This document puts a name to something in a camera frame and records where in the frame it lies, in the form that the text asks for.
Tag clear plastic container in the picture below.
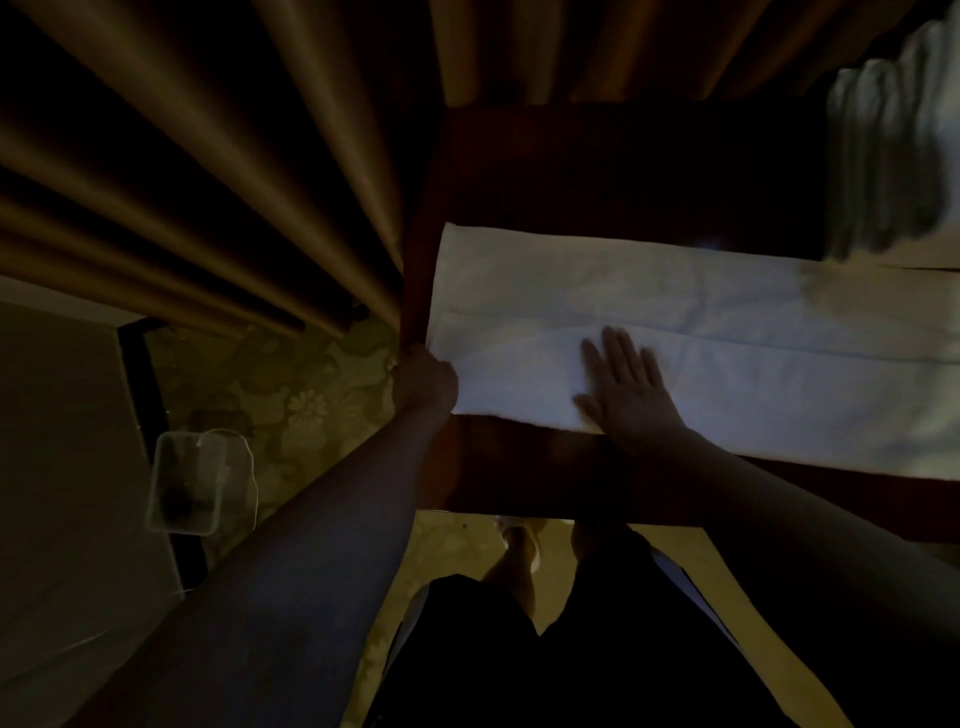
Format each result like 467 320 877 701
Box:
144 430 255 537

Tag stack of folded white towels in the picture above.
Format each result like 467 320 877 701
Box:
823 0 960 265

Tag person's right hand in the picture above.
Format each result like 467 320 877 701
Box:
573 326 690 457

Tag person's foot in white slipper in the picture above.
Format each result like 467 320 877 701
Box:
481 516 550 618

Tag person's right forearm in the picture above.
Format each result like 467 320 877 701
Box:
654 426 960 728

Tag brown pleated curtain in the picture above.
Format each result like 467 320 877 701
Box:
0 0 920 340

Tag white spread towel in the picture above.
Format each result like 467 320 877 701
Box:
425 222 960 482

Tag person's black shorts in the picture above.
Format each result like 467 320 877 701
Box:
363 523 798 728

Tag beige bed mattress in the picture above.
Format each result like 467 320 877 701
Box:
0 298 189 728

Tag person's left forearm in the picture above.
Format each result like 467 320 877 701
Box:
66 405 453 728

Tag black bed frame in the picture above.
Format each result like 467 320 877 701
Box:
116 318 210 594

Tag person's left hand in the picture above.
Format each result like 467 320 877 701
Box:
391 343 460 418

